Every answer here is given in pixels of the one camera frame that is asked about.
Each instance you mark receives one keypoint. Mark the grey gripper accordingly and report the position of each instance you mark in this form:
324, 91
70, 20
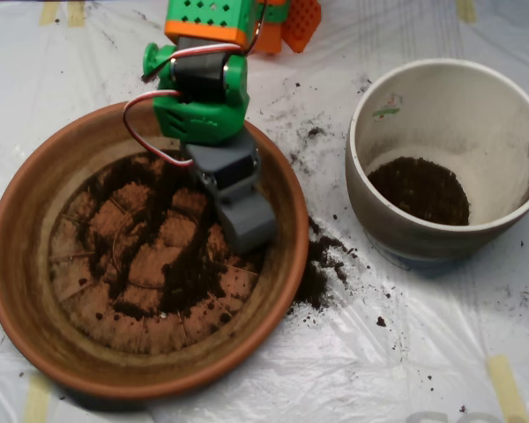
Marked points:
229, 176

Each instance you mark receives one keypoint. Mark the dark soil pile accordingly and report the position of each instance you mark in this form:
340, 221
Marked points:
189, 277

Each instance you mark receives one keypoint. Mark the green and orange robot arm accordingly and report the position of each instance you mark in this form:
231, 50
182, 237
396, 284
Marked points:
203, 110

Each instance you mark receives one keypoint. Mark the orange honeycomb robot base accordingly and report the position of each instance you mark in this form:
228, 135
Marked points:
302, 22

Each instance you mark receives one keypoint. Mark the spilled soil heap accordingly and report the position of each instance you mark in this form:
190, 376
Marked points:
317, 282

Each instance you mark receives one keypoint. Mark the small dark brown food crumb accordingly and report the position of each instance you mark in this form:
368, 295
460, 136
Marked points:
380, 321

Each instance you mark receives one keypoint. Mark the terracotta plant saucer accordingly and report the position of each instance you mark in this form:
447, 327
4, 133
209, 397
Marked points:
22, 264

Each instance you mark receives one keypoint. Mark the white ceramic pot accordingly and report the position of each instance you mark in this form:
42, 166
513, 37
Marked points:
467, 110

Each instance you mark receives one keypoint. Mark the clear plastic cover sheet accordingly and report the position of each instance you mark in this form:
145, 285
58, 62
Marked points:
379, 374

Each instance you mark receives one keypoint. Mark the beige masking tape strip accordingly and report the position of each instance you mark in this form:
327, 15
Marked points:
48, 13
36, 401
466, 11
76, 15
507, 388

